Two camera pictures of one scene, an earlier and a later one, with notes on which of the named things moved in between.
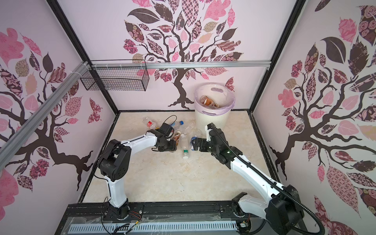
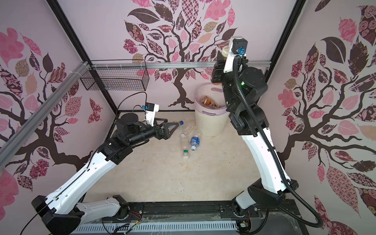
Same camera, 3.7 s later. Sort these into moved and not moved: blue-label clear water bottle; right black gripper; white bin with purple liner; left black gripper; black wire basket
Moved: left black gripper; right black gripper
Not moved: white bin with purple liner; blue-label clear water bottle; black wire basket
